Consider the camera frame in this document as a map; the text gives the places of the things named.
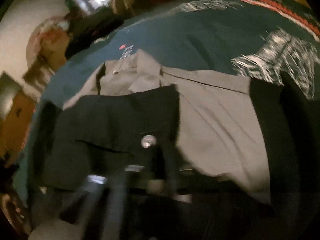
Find dark teal patterned bedspread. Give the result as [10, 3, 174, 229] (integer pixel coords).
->
[12, 0, 320, 201]

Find grey shirt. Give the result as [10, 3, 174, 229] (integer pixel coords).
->
[63, 50, 271, 203]

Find dark clothes heap on bed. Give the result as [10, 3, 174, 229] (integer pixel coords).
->
[65, 7, 124, 59]

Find wooden dresser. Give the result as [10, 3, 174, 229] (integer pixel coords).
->
[1, 91, 36, 167]

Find black garment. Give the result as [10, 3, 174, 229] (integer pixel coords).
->
[28, 86, 179, 191]

